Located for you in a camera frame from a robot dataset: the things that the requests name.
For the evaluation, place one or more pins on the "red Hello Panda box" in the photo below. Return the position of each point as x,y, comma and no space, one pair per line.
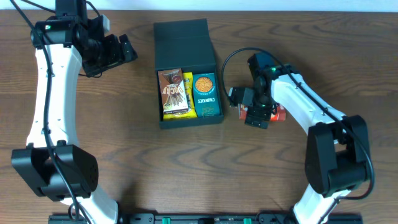
278,115

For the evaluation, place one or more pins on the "teal Chunkies cookie box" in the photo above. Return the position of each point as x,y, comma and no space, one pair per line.
205,95

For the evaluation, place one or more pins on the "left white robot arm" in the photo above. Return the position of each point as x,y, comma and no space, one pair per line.
68,45

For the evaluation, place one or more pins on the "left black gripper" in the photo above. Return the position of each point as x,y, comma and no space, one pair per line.
109,55

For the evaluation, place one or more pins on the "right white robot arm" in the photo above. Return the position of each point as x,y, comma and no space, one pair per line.
338,164

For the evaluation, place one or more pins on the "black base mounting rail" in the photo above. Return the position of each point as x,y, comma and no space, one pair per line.
205,218

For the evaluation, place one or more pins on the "brown Pocky snack box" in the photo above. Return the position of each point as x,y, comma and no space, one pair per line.
172,91

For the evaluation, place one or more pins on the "yellow Hacks candy bag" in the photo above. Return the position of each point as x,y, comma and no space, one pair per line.
191,113

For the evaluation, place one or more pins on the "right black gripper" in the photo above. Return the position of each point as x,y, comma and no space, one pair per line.
257,116

